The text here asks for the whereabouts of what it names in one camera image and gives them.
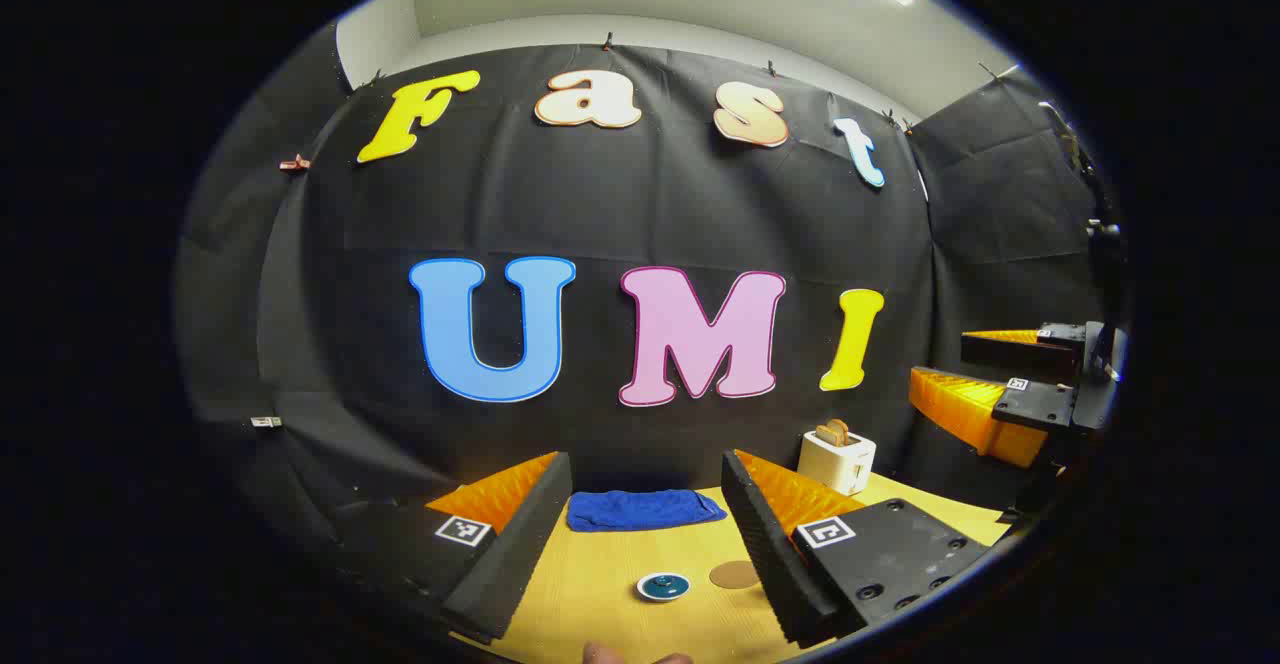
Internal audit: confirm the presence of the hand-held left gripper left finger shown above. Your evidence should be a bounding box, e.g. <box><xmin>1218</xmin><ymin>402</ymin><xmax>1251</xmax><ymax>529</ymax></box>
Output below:
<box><xmin>335</xmin><ymin>451</ymin><xmax>574</xmax><ymax>643</ymax></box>

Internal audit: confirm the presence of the blue towel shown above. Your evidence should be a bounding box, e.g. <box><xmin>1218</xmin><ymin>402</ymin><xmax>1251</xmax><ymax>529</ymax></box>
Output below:
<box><xmin>566</xmin><ymin>489</ymin><xmax>728</xmax><ymax>533</ymax></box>

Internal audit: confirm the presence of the white toaster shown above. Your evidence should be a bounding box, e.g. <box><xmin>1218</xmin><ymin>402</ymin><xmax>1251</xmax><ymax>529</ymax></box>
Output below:
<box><xmin>797</xmin><ymin>429</ymin><xmax>878</xmax><ymax>497</ymax></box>

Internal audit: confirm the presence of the black backdrop cloth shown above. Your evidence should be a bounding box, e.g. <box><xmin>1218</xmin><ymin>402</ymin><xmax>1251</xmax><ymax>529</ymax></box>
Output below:
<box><xmin>175</xmin><ymin>24</ymin><xmax>1131</xmax><ymax>545</ymax></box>

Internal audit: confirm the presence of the white teacup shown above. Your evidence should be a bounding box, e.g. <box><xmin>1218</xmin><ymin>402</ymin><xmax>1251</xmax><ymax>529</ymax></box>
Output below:
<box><xmin>636</xmin><ymin>571</ymin><xmax>692</xmax><ymax>604</ymax></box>

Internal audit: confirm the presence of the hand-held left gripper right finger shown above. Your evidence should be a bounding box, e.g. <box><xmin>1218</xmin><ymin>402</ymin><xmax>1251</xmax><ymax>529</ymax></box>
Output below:
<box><xmin>720</xmin><ymin>449</ymin><xmax>1001</xmax><ymax>645</ymax></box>

